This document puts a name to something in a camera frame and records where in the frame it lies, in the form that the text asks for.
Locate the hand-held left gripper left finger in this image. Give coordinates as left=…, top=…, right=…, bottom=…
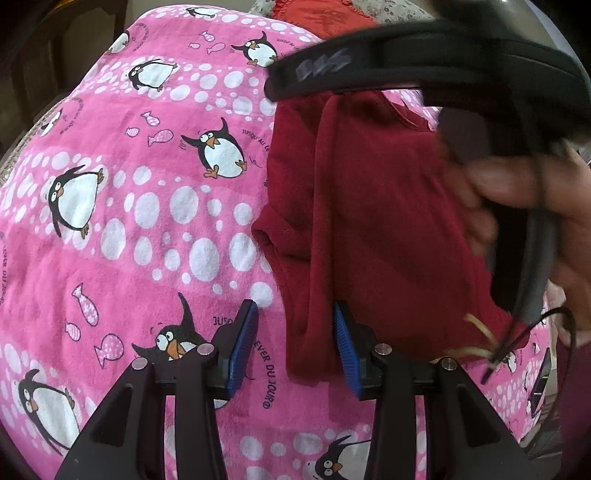
left=54, top=299, right=259, bottom=480

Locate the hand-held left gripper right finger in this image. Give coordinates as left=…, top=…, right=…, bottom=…
left=333, top=300, right=539, bottom=480

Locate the dark red sweater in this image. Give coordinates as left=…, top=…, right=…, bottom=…
left=252, top=88, right=532, bottom=386

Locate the person's right hand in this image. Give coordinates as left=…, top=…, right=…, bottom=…
left=438, top=138, right=591, bottom=335

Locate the pink penguin print blanket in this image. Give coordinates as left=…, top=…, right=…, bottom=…
left=0, top=4, right=564, bottom=480

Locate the large red heart pillow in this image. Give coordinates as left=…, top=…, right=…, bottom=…
left=272, top=0, right=375, bottom=40

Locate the black cable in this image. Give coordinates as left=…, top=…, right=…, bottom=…
left=480, top=307, right=578, bottom=385

